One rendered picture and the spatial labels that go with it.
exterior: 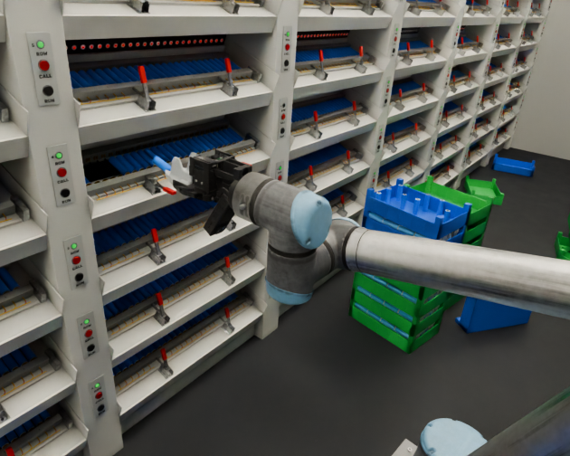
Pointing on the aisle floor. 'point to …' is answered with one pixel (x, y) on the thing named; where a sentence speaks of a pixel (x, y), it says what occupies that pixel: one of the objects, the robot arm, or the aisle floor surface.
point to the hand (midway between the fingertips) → (174, 175)
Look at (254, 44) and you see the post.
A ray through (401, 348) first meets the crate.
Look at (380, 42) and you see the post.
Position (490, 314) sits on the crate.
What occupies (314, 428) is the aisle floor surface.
